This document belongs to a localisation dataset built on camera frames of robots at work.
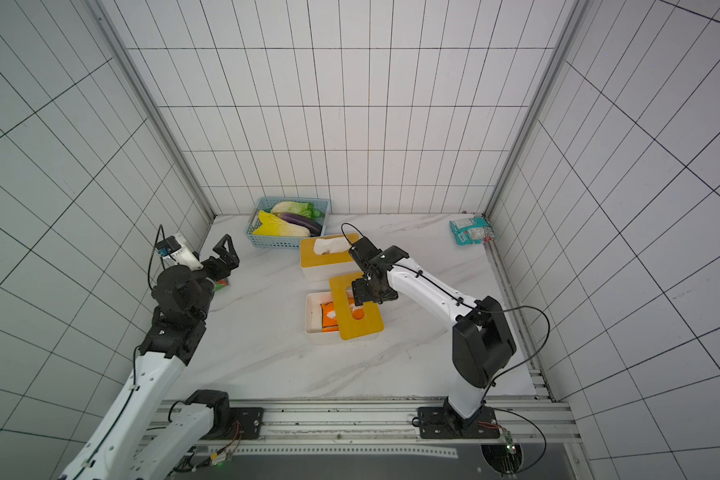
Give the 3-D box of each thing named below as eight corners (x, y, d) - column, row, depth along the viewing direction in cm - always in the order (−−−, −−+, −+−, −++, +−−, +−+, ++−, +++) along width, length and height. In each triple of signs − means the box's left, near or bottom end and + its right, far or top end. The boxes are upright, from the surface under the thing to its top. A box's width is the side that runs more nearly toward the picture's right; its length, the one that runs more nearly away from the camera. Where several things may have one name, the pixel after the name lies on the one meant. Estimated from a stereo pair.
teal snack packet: (460, 246, 111) (462, 241, 109) (449, 224, 118) (451, 220, 116) (495, 241, 113) (498, 236, 111) (483, 220, 120) (485, 215, 118)
